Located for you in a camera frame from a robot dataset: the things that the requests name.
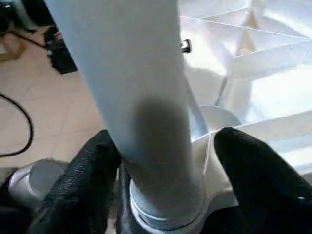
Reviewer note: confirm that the brown cardboard box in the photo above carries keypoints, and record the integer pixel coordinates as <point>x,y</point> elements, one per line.
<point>11,46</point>

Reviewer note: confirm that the white plastic table top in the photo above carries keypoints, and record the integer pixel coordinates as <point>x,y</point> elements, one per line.
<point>268,61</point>

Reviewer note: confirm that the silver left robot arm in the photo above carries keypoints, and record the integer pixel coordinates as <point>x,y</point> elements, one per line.
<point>31,180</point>

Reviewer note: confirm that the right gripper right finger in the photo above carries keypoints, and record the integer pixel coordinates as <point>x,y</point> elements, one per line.
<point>263,190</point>

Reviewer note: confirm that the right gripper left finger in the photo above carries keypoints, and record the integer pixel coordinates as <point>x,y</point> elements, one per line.
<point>80,185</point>

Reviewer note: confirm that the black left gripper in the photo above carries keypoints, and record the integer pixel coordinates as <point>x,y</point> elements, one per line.
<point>186,45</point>

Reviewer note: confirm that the white plastic table leg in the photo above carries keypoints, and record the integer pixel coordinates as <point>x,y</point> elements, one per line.
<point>122,61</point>

